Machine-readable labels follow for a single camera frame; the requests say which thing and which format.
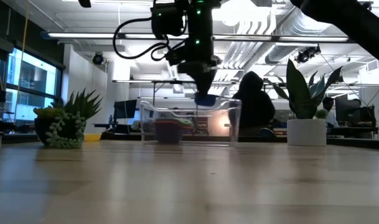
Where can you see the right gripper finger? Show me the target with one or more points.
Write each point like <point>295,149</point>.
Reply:
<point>205,82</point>

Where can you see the small blue measuring cup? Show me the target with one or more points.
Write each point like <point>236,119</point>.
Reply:
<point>205,100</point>

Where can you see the clear plastic basket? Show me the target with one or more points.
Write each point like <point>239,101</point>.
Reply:
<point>229,124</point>

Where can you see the long overhead light bar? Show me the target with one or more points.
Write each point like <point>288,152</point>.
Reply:
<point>83,35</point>

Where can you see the black computer monitor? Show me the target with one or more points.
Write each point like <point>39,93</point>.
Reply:
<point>124,109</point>
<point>343,109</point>

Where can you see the large window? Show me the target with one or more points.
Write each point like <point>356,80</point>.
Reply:
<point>33,74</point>

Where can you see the succulent plant in black pot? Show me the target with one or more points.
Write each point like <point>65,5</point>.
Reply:
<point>80,105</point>

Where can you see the snake plant in white pot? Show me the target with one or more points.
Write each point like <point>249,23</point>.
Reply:
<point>306,132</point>

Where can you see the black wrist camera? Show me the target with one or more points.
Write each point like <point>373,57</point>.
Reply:
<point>176,57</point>

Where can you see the black background table frame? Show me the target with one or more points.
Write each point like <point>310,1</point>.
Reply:
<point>164,82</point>

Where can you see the black ceiling camera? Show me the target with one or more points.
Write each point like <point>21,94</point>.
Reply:
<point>98,58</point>
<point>306,55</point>

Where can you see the silver ventilation duct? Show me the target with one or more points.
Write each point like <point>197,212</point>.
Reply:
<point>298,31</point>

